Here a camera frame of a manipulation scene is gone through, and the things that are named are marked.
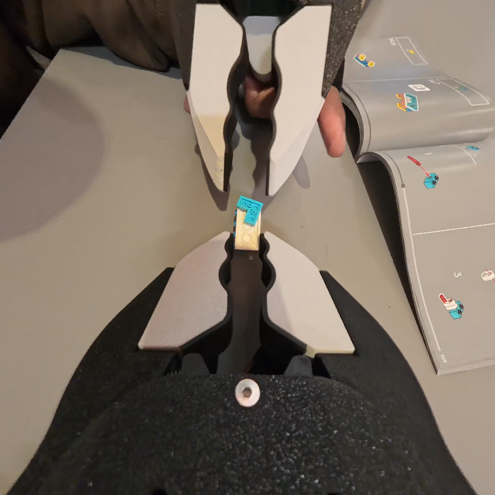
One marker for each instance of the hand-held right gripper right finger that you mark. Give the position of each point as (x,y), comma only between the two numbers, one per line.
(309,309)

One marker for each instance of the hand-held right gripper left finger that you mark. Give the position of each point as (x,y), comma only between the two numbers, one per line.
(185,305)

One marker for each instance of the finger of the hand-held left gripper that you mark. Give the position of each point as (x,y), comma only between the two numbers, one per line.
(301,77)
(209,77)

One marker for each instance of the teal corner plate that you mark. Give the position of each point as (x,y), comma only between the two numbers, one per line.
(249,210)

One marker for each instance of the person's left forearm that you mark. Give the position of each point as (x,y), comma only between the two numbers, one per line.
(116,31)

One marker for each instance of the grey desk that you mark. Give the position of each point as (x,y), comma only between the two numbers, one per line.
(96,232)

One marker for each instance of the person's left hand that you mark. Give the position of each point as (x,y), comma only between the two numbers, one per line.
(332,123)

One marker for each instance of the grey instruction booklet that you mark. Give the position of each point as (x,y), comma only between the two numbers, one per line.
(444,232)

